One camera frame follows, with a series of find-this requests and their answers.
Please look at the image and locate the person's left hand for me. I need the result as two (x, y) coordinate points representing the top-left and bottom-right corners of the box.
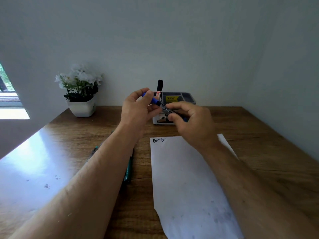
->
(119, 87), (162, 142)

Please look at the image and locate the person's right hand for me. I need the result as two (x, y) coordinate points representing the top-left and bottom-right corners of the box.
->
(165, 101), (220, 153)

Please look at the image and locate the blue cap slim marker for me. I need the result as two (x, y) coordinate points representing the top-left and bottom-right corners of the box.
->
(142, 92), (189, 122)

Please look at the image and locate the white barrel black cap marker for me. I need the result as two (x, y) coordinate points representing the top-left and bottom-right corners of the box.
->
(156, 79), (164, 100)

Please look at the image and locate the black slim marker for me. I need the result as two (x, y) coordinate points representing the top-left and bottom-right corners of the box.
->
(86, 146), (99, 162)

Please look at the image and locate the green cap slim marker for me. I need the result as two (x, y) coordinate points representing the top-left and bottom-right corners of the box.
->
(123, 149), (134, 185)

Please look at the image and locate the white paper sheet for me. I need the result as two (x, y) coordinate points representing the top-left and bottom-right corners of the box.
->
(150, 133), (245, 239)

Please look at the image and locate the person's right forearm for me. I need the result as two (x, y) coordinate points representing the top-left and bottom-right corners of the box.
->
(202, 141), (319, 239)

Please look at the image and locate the person's left forearm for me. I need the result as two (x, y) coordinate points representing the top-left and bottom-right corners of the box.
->
(9, 123), (144, 239)

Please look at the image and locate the grey white desk organizer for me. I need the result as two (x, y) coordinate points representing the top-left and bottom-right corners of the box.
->
(152, 91), (196, 125)

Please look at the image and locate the white potted flower plant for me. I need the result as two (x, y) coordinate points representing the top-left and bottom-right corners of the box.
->
(54, 63), (103, 118)

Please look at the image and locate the green foliage outside window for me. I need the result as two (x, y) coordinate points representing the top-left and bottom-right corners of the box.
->
(0, 64), (15, 92)

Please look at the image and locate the grey window frame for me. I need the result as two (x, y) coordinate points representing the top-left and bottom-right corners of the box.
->
(0, 63), (23, 108)

